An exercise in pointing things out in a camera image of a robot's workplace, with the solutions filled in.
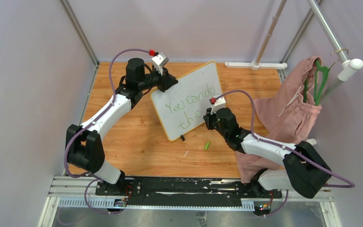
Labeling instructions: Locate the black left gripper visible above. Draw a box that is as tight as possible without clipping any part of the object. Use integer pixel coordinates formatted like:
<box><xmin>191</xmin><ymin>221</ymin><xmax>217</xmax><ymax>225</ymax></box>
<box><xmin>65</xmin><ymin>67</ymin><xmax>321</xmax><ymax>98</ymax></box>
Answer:
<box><xmin>139</xmin><ymin>67</ymin><xmax>178</xmax><ymax>94</ymax></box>

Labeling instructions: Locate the green marker cap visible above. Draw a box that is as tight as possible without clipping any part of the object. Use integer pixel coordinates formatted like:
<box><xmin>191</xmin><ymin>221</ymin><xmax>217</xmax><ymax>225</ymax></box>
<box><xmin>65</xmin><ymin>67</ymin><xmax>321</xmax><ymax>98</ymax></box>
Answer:
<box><xmin>204</xmin><ymin>142</ymin><xmax>210</xmax><ymax>150</ymax></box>

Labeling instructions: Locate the yellow framed whiteboard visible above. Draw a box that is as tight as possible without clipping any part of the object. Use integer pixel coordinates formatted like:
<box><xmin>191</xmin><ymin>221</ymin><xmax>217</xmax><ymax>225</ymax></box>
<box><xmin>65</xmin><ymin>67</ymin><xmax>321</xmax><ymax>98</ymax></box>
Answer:
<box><xmin>150</xmin><ymin>61</ymin><xmax>223</xmax><ymax>141</ymax></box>

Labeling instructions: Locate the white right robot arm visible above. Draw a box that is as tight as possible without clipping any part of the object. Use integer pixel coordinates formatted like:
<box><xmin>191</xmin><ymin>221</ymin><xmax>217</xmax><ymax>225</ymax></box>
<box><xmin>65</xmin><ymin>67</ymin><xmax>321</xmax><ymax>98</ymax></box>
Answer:
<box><xmin>203</xmin><ymin>107</ymin><xmax>331</xmax><ymax>199</ymax></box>

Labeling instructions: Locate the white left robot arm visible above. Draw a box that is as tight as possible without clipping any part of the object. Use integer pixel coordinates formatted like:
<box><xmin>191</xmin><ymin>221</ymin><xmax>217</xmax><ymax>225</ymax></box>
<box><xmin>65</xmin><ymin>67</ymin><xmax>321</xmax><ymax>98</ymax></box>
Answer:
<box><xmin>64</xmin><ymin>53</ymin><xmax>178</xmax><ymax>195</ymax></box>

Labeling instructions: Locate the white rack base foot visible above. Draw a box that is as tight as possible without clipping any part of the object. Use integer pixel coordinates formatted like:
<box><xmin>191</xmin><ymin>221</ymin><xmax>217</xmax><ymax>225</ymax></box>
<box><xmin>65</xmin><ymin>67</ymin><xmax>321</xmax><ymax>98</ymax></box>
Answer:
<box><xmin>225</xmin><ymin>61</ymin><xmax>288</xmax><ymax>70</ymax></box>

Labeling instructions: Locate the pink cloth garment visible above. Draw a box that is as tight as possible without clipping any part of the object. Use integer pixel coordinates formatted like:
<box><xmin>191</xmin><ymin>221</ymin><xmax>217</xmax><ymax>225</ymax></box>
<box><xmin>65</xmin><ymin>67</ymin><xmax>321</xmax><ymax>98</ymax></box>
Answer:
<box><xmin>234</xmin><ymin>56</ymin><xmax>323</xmax><ymax>184</ymax></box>

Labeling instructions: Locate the green clothes hanger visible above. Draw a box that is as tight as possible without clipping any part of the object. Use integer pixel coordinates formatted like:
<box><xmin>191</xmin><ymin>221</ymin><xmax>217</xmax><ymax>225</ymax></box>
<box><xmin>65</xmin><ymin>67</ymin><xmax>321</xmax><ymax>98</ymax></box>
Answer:
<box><xmin>302</xmin><ymin>57</ymin><xmax>330</xmax><ymax>106</ymax></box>

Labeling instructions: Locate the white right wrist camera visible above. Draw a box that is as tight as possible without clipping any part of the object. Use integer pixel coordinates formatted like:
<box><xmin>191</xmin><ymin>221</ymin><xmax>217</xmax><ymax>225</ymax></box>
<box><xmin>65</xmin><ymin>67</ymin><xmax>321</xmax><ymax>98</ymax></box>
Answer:
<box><xmin>210</xmin><ymin>96</ymin><xmax>226</xmax><ymax>114</ymax></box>

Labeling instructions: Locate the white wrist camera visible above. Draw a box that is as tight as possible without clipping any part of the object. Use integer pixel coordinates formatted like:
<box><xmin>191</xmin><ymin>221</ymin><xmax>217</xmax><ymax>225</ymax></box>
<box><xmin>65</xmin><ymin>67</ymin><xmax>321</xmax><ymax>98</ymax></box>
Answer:
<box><xmin>151</xmin><ymin>52</ymin><xmax>169</xmax><ymax>75</ymax></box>
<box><xmin>210</xmin><ymin>96</ymin><xmax>226</xmax><ymax>114</ymax></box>

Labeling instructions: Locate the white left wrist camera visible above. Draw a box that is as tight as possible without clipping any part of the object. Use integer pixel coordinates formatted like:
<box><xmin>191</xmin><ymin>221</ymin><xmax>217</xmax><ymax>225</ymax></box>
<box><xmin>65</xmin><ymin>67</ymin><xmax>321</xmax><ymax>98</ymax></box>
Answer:
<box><xmin>151</xmin><ymin>52</ymin><xmax>169</xmax><ymax>75</ymax></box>

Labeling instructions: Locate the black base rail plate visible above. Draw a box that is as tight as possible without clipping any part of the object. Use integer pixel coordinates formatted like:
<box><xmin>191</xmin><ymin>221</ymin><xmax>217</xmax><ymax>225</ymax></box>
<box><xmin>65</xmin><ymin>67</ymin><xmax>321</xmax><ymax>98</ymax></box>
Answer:
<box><xmin>95</xmin><ymin>176</ymin><xmax>282</xmax><ymax>210</ymax></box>

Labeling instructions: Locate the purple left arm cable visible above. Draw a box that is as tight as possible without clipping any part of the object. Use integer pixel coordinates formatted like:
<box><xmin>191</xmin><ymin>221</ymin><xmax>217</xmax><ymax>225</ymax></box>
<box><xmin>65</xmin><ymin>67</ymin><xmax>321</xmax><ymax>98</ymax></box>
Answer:
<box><xmin>63</xmin><ymin>48</ymin><xmax>156</xmax><ymax>216</ymax></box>

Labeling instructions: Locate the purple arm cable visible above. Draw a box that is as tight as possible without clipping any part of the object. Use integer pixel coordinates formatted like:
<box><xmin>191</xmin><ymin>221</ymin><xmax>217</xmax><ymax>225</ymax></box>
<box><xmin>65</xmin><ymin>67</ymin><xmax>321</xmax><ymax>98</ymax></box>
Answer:
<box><xmin>63</xmin><ymin>48</ymin><xmax>156</xmax><ymax>216</ymax></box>
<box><xmin>209</xmin><ymin>90</ymin><xmax>356</xmax><ymax>217</ymax></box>

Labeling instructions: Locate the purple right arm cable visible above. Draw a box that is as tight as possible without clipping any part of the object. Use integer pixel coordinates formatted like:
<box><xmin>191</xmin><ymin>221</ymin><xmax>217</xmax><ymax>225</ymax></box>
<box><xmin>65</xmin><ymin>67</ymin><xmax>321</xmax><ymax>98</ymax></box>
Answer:
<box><xmin>209</xmin><ymin>90</ymin><xmax>356</xmax><ymax>217</ymax></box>

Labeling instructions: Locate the silver clothes rail pole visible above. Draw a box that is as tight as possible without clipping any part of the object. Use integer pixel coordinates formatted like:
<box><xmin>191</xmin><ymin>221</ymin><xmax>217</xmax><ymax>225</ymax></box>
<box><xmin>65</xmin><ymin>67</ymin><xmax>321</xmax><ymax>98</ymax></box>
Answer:
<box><xmin>307</xmin><ymin>0</ymin><xmax>363</xmax><ymax>103</ymax></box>

